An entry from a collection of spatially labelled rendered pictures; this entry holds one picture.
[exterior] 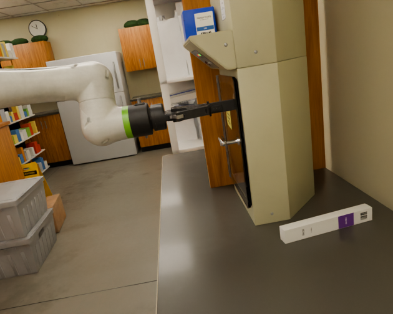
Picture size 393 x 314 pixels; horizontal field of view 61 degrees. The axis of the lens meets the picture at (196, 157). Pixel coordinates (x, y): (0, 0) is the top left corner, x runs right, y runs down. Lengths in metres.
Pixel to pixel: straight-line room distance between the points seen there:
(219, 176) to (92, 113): 0.63
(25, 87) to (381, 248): 0.97
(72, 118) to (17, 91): 5.13
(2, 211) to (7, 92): 2.06
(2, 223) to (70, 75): 2.18
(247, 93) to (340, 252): 0.47
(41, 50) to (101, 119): 5.58
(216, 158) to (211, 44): 0.56
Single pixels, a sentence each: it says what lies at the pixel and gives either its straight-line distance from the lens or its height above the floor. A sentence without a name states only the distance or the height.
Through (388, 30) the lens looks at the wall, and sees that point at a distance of 1.10.
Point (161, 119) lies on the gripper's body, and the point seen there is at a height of 1.31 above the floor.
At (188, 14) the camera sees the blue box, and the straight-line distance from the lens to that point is 1.12.
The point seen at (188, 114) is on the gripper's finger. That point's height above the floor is 1.31.
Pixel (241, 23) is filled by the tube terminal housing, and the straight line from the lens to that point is 0.93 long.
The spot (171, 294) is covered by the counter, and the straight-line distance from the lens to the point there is 0.84.
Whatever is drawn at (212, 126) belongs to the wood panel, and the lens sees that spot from 1.30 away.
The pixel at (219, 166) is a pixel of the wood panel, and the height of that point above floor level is 1.03.
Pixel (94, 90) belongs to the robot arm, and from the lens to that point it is 0.94.
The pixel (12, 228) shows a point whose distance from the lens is 2.99.
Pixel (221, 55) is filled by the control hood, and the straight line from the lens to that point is 0.91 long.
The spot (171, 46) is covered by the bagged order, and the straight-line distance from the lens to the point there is 2.31.
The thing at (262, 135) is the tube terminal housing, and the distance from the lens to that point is 0.96.
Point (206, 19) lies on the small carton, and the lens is 0.99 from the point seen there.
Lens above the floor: 1.45
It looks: 16 degrees down
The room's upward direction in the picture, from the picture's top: 9 degrees counter-clockwise
